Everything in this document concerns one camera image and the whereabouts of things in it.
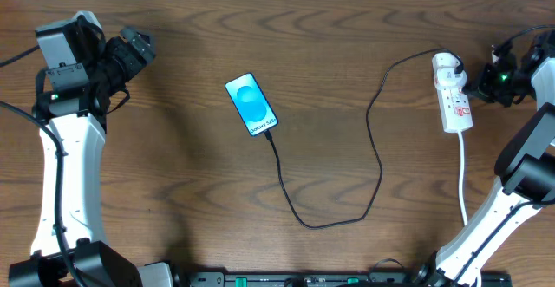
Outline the blue screen Samsung smartphone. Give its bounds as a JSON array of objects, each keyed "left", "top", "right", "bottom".
[{"left": 225, "top": 73, "right": 278, "bottom": 136}]

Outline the black USB charging cable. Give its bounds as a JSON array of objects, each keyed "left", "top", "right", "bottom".
[{"left": 263, "top": 47, "right": 465, "bottom": 231}]

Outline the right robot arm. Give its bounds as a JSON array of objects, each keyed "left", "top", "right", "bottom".
[{"left": 411, "top": 24, "right": 554, "bottom": 286}]

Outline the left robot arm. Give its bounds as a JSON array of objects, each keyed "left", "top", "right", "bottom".
[{"left": 1, "top": 11, "right": 177, "bottom": 286}]

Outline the white power strip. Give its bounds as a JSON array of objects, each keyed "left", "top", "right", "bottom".
[{"left": 432, "top": 52, "right": 473, "bottom": 134}]

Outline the white power strip cord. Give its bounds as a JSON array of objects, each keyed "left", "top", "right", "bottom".
[{"left": 457, "top": 131, "right": 483, "bottom": 287}]

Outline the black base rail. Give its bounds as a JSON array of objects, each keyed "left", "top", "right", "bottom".
[{"left": 173, "top": 271, "right": 513, "bottom": 287}]

